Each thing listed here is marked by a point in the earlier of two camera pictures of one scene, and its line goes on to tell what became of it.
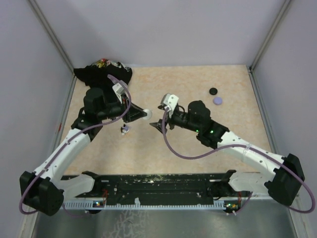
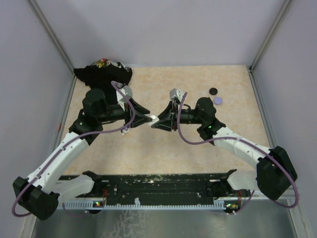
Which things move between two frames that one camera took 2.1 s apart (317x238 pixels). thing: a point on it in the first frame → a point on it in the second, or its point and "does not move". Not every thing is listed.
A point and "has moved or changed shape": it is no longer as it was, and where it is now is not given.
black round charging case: x=213 y=91 does not move
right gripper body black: x=178 y=118 does not move
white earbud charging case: x=149 y=114 has moved or changed shape
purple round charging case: x=217 y=100 does not move
